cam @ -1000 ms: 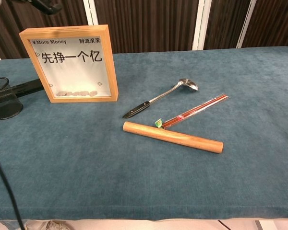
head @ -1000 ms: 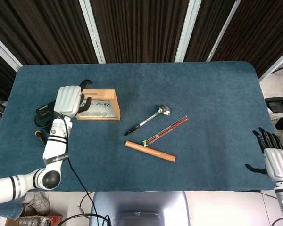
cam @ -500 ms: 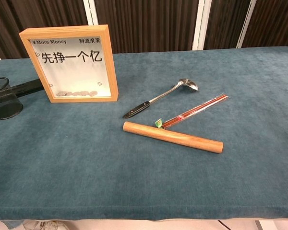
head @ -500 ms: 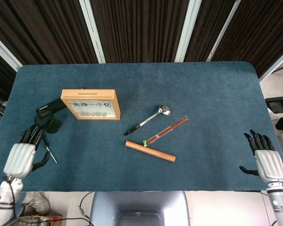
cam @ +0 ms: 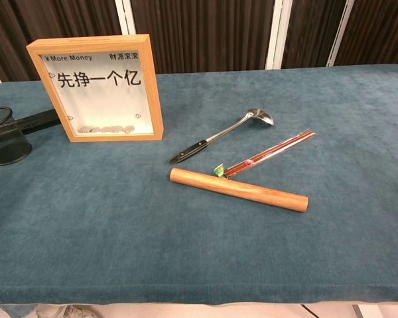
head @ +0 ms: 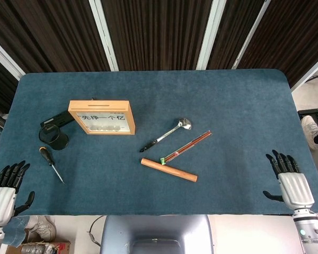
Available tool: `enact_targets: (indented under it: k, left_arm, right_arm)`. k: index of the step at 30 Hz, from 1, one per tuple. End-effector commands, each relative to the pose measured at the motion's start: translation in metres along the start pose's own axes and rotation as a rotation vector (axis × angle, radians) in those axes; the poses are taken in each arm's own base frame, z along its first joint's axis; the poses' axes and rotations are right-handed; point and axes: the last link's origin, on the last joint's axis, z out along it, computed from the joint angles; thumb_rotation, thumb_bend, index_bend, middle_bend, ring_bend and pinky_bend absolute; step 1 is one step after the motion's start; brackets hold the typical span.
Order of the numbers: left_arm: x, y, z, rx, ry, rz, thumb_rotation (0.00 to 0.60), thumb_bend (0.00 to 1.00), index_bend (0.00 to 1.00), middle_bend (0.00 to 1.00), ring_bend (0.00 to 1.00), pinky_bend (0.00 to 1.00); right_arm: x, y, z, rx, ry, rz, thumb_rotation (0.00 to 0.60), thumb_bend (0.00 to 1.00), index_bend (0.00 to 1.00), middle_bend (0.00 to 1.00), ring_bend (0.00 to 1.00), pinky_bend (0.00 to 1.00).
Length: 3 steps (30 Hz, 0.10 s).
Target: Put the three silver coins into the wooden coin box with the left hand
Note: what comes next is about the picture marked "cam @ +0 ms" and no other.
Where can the wooden rolling pin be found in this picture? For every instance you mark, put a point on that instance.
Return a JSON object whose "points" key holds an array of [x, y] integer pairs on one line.
{"points": [[238, 190]]}

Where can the red chopsticks in plastic sleeve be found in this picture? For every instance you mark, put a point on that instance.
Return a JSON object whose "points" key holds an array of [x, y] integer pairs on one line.
{"points": [[275, 149]]}

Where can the blue table cloth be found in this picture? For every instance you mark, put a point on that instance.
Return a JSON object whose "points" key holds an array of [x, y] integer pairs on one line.
{"points": [[219, 248]]}

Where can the dark wood slat panel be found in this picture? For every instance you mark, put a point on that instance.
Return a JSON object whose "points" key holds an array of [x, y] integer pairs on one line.
{"points": [[311, 33], [53, 20], [384, 33], [202, 33]]}

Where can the black flat rectangular box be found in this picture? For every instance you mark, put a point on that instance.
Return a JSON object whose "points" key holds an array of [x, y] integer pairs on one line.
{"points": [[39, 121]]}

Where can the black mesh pen cup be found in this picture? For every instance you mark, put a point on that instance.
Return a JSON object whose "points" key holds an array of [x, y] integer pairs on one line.
{"points": [[6, 149]]}

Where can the white sneaker with grey pattern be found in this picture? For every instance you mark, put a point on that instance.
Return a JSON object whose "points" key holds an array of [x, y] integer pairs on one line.
{"points": [[78, 313]]}

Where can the wooden coin bank box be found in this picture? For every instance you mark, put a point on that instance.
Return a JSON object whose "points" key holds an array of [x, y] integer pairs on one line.
{"points": [[152, 99]]}

